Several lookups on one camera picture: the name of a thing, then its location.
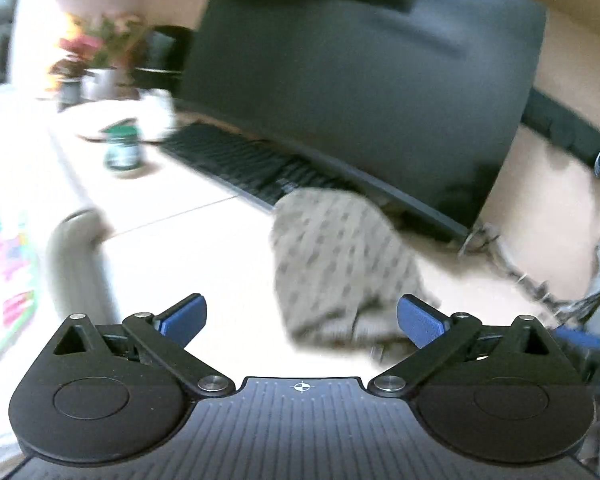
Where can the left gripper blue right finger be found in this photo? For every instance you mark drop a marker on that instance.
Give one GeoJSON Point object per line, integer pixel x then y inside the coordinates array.
{"type": "Point", "coordinates": [423, 324]}

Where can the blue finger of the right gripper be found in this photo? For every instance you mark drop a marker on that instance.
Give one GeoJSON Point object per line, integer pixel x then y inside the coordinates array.
{"type": "Point", "coordinates": [577, 338]}

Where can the grey chair armrest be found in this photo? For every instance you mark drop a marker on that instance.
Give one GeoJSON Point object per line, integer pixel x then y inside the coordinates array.
{"type": "Point", "coordinates": [76, 268]}

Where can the brown polka dot garment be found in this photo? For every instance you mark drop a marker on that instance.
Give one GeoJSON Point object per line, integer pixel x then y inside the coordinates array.
{"type": "Point", "coordinates": [340, 269]}

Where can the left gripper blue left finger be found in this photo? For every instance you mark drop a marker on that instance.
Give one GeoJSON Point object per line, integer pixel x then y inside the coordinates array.
{"type": "Point", "coordinates": [180, 323]}

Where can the flower pot with flowers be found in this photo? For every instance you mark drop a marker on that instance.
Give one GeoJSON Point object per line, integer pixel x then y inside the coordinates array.
{"type": "Point", "coordinates": [96, 52]}

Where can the white mug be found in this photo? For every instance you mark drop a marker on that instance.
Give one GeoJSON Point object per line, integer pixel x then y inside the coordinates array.
{"type": "Point", "coordinates": [155, 115]}

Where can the black keyboard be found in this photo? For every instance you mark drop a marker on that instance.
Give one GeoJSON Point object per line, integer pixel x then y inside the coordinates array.
{"type": "Point", "coordinates": [257, 168]}

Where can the black power strip on wall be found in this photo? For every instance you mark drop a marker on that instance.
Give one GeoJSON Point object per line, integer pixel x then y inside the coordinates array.
{"type": "Point", "coordinates": [563, 127]}

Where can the green lidded jar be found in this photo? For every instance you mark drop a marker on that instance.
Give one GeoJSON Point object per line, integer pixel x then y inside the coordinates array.
{"type": "Point", "coordinates": [123, 147]}

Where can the large black curved monitor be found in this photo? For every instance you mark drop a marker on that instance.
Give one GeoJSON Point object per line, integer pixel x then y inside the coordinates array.
{"type": "Point", "coordinates": [418, 99]}

